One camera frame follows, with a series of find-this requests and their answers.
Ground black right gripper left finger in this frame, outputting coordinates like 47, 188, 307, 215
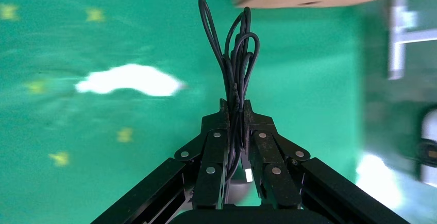
90, 98, 230, 224

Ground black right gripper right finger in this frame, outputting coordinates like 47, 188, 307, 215
243, 99, 410, 224

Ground thin black USB cable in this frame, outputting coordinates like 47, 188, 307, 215
198, 0, 261, 184

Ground green table cloth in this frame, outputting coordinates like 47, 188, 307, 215
0, 0, 368, 224

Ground white wheeled robot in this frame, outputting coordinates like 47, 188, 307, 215
417, 108, 437, 187

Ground white height-adjustable table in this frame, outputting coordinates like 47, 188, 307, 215
387, 0, 437, 80

